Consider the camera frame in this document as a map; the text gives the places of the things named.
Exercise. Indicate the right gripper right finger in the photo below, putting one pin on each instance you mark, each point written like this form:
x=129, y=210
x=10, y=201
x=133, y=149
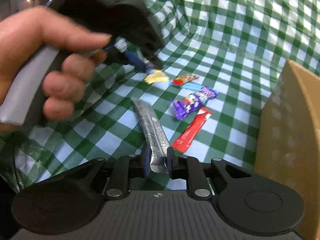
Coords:
x=203, y=180

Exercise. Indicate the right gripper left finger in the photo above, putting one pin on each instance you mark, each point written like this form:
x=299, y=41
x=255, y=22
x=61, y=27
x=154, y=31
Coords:
x=110, y=180

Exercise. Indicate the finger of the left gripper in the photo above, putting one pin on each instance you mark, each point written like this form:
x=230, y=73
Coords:
x=153, y=58
x=134, y=60

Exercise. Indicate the yellow Alpenliebe candy bar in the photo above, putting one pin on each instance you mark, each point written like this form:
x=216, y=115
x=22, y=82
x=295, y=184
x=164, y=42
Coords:
x=156, y=76

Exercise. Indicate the silver grey snack stick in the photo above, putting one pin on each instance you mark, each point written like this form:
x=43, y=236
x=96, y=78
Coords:
x=154, y=135

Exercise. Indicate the person's left hand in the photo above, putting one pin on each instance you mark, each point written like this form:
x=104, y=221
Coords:
x=24, y=32

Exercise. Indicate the red snack bar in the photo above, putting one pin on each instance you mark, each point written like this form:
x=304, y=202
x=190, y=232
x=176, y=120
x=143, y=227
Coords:
x=184, y=141

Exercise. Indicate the small red brown candy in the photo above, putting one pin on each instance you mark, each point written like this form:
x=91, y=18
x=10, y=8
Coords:
x=183, y=79

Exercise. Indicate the light blue candy wrapper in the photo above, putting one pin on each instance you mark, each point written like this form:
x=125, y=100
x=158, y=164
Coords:
x=190, y=86

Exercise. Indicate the purple chocolate wrapper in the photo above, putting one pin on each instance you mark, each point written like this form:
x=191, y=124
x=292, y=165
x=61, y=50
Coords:
x=193, y=102

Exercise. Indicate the green white checkered cloth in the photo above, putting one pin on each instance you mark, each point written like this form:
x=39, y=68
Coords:
x=237, y=47

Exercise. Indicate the cardboard box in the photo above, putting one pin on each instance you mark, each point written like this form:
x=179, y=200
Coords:
x=288, y=141

